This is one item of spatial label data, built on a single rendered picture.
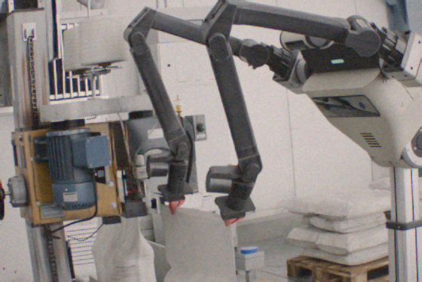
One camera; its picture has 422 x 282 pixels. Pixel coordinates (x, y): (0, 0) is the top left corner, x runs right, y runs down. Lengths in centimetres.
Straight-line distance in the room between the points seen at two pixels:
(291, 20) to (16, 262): 381
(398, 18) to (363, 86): 637
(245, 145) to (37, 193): 83
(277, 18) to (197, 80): 467
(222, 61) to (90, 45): 66
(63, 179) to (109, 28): 49
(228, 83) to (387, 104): 49
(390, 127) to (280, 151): 540
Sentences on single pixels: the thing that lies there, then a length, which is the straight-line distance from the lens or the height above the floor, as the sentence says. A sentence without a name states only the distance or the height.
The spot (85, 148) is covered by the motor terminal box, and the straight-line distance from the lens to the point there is 233.
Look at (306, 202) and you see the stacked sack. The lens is 559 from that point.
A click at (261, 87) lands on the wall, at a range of 750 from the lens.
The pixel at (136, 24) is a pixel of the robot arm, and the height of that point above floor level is 163.
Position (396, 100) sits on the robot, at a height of 134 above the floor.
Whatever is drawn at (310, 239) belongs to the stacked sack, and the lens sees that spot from 558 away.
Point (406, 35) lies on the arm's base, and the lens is 206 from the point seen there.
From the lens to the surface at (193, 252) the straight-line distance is 250.
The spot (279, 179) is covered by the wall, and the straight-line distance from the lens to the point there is 761.
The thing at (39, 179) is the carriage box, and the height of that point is 117.
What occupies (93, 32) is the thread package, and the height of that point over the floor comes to 163.
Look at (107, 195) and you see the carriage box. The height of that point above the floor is 109.
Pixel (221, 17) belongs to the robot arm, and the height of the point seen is 157.
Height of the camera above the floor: 139
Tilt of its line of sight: 3 degrees down
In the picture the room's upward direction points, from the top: 5 degrees counter-clockwise
